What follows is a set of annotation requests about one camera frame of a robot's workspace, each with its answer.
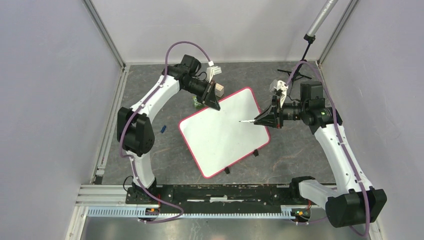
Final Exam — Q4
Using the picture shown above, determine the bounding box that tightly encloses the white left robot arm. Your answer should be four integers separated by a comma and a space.
116, 54, 222, 204

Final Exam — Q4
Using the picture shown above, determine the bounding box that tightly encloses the colourful toy block stack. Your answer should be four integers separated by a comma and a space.
214, 83, 225, 98

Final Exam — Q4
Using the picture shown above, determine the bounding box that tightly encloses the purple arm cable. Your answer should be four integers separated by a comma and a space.
285, 60, 371, 238
118, 41, 215, 225

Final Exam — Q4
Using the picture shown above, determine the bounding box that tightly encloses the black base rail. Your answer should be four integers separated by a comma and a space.
125, 184, 314, 215

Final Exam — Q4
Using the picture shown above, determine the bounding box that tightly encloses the white board with pink rim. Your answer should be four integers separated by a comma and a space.
178, 87, 271, 179

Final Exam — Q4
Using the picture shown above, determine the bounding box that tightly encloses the black tripod stand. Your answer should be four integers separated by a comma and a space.
277, 0, 338, 81

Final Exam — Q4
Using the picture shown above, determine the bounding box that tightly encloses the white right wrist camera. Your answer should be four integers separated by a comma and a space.
269, 79, 289, 98

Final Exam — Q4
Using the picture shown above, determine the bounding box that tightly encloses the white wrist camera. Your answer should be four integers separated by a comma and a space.
205, 60, 222, 82
269, 79, 289, 98

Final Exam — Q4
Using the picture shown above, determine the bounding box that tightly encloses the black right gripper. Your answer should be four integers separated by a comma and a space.
254, 94, 308, 129

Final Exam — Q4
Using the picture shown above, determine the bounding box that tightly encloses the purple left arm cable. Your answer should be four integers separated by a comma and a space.
118, 41, 215, 225

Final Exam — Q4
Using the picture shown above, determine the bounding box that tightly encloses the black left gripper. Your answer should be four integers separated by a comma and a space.
183, 79, 221, 112

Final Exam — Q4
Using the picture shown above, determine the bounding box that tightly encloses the blue marker cap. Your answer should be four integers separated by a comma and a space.
160, 125, 167, 134

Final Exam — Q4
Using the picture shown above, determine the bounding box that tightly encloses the blue white marker pen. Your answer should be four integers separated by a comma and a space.
239, 119, 256, 123

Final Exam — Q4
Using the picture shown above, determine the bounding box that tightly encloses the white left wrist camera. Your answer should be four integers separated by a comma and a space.
205, 60, 222, 82

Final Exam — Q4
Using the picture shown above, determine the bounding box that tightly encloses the green frog toy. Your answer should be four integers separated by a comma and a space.
192, 96, 204, 109

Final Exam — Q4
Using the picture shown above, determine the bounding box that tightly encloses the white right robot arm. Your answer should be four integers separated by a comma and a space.
252, 80, 387, 228

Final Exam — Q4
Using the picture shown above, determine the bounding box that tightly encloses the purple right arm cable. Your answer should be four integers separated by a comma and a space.
285, 60, 371, 238

